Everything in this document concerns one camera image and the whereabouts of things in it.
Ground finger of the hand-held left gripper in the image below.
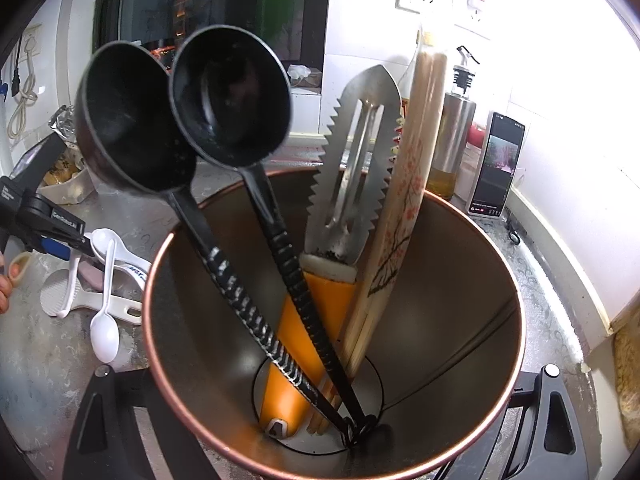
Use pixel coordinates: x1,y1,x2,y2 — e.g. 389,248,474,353
41,231,96,262

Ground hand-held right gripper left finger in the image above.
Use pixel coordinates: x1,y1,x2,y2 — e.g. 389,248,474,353
62,364,201,480

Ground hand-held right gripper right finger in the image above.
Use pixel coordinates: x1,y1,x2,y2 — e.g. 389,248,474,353
440,364,588,480

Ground white dotted rice paddle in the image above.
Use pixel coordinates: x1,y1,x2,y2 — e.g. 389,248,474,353
40,255,84,319

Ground white plastic spoon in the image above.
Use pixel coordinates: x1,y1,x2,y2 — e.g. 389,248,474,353
89,239,122,364

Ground white printed ceramic spoon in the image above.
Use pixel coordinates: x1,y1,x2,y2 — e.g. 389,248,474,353
112,255,153,289

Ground white smooth rice spoon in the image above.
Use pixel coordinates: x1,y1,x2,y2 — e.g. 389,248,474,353
75,287,145,327

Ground black ladle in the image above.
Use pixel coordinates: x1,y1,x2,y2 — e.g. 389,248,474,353
75,40,373,448
169,25,377,448

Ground red copper utensil cup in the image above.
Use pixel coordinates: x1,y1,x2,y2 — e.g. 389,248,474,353
142,167,526,480

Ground orange-handled serrated peeler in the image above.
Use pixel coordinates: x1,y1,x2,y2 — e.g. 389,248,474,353
259,65,404,442

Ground person's left hand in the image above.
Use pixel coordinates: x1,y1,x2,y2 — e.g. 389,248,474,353
0,252,33,317

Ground white plastic tray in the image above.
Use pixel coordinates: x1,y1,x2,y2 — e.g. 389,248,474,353
37,150,102,207

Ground dried noodle packet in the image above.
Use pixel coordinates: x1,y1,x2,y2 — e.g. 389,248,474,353
612,310,640,442

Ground crumpled foil packet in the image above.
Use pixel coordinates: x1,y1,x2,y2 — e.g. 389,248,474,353
50,105,77,147

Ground smartphone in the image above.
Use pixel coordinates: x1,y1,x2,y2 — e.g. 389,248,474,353
467,110,529,219

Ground dark window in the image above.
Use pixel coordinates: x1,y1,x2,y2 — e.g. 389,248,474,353
95,0,333,136

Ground chopsticks in floral sleeve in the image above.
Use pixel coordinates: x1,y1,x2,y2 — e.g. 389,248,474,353
305,20,449,436

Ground steel oil dispenser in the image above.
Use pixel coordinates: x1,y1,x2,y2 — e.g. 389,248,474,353
427,45,479,202

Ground white tissue wad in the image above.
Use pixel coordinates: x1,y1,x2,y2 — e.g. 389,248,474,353
287,62,324,92

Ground white switched plug adapter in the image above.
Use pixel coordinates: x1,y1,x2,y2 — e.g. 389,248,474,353
452,0,497,42

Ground white cord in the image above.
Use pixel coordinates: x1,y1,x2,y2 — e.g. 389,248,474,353
7,25,39,142

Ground black cable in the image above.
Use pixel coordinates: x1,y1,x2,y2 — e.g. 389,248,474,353
504,209,522,247

